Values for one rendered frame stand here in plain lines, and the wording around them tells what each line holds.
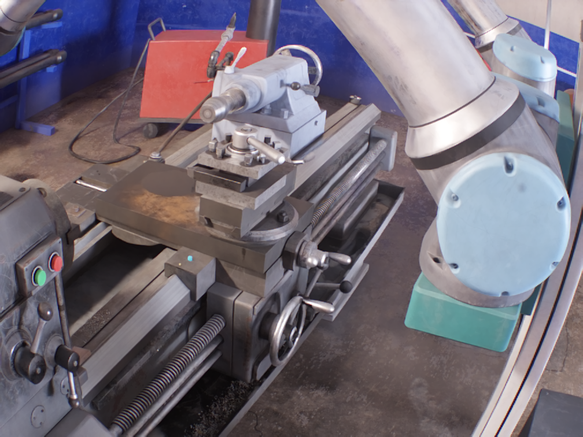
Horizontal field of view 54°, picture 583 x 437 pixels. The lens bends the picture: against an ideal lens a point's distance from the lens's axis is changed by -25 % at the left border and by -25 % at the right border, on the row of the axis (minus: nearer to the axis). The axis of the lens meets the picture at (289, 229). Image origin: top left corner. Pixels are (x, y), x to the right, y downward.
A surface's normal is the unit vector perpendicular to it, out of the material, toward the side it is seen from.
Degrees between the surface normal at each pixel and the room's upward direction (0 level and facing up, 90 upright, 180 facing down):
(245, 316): 90
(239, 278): 90
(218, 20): 90
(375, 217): 0
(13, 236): 45
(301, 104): 66
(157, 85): 90
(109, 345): 36
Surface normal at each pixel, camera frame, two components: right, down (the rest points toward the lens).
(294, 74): 0.92, 0.14
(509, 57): -0.75, 0.17
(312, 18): -0.39, 0.40
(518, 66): -0.56, 0.27
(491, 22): -0.16, 0.31
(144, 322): 0.62, -0.55
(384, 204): 0.11, -0.87
